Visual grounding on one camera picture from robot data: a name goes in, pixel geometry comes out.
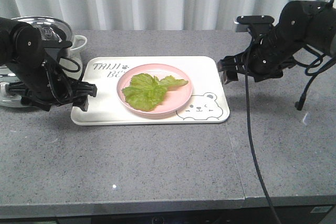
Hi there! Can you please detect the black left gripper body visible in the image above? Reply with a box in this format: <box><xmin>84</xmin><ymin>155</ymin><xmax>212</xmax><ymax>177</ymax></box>
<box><xmin>7</xmin><ymin>73</ymin><xmax>87</xmax><ymax>111</ymax></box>

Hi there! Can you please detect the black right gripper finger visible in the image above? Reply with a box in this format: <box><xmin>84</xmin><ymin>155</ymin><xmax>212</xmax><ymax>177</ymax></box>
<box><xmin>222</xmin><ymin>71</ymin><xmax>238</xmax><ymax>84</ymax></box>
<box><xmin>217</xmin><ymin>60</ymin><xmax>226</xmax><ymax>72</ymax></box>

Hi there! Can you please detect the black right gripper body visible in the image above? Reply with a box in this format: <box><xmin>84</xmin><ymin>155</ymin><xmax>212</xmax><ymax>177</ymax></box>
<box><xmin>223</xmin><ymin>49</ymin><xmax>285</xmax><ymax>82</ymax></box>

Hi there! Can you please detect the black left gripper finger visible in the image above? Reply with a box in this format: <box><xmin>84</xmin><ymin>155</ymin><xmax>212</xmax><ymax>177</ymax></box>
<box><xmin>72</xmin><ymin>98</ymin><xmax>89</xmax><ymax>111</ymax></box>
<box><xmin>77</xmin><ymin>81</ymin><xmax>97</xmax><ymax>97</ymax></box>

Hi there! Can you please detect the white bear serving tray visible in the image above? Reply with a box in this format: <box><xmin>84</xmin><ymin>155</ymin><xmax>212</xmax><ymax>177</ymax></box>
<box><xmin>71</xmin><ymin>56</ymin><xmax>230</xmax><ymax>125</ymax></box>

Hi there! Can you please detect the pink round plate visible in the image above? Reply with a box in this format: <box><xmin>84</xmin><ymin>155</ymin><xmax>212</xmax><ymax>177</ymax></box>
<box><xmin>117</xmin><ymin>63</ymin><xmax>193</xmax><ymax>116</ymax></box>

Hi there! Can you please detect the green lettuce leaf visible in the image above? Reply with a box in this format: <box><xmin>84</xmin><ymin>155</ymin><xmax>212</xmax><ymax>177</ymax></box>
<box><xmin>122</xmin><ymin>73</ymin><xmax>188</xmax><ymax>112</ymax></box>

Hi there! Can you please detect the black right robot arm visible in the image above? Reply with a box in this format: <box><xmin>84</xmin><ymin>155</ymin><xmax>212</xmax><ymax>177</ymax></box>
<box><xmin>217</xmin><ymin>1</ymin><xmax>335</xmax><ymax>83</ymax></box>

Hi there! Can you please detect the green electric cooking pot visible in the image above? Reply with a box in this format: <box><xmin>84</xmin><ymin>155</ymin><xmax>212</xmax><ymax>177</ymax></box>
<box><xmin>0</xmin><ymin>15</ymin><xmax>88</xmax><ymax>108</ymax></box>

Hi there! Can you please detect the black disinfection cabinet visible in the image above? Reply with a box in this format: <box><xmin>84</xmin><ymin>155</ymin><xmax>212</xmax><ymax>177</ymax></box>
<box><xmin>55</xmin><ymin>205</ymin><xmax>335</xmax><ymax>223</ymax></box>

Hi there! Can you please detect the black hanging cable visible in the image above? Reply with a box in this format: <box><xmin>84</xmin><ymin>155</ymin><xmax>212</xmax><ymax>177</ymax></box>
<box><xmin>244</xmin><ymin>35</ymin><xmax>283</xmax><ymax>224</ymax></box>

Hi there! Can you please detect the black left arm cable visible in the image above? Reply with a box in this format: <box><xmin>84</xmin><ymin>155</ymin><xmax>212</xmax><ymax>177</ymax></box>
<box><xmin>56</xmin><ymin>55</ymin><xmax>81</xmax><ymax>73</ymax></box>

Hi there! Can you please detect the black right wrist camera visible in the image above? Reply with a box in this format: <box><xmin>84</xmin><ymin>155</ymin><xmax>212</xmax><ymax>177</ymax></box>
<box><xmin>233</xmin><ymin>15</ymin><xmax>275</xmax><ymax>36</ymax></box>

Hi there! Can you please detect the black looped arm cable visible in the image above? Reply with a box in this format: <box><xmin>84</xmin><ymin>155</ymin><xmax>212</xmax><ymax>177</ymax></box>
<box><xmin>294</xmin><ymin>45</ymin><xmax>336</xmax><ymax>111</ymax></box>

